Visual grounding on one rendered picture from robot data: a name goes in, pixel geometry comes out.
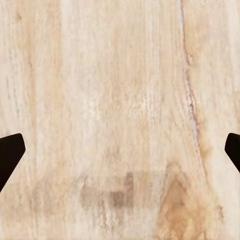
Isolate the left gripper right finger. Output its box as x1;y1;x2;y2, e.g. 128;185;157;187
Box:
224;132;240;172

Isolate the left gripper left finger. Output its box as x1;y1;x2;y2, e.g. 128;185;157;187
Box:
0;133;26;192

